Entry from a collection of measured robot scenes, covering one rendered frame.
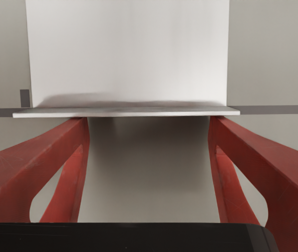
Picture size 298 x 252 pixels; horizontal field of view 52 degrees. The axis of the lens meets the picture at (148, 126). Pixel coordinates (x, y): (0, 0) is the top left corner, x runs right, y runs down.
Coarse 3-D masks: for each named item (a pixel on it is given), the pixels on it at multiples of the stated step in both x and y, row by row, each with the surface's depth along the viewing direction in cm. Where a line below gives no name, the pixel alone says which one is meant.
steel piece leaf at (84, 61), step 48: (48, 0) 13; (96, 0) 13; (144, 0) 13; (192, 0) 13; (48, 48) 13; (96, 48) 13; (144, 48) 13; (192, 48) 13; (48, 96) 13; (96, 96) 13; (144, 96) 13; (192, 96) 13
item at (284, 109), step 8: (0, 112) 14; (8, 112) 14; (240, 112) 14; (248, 112) 14; (256, 112) 14; (264, 112) 14; (272, 112) 14; (280, 112) 14; (288, 112) 14; (296, 112) 14
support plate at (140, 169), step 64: (0, 0) 13; (256, 0) 13; (0, 64) 13; (256, 64) 13; (0, 128) 14; (128, 128) 14; (192, 128) 14; (256, 128) 14; (128, 192) 14; (192, 192) 14; (256, 192) 14
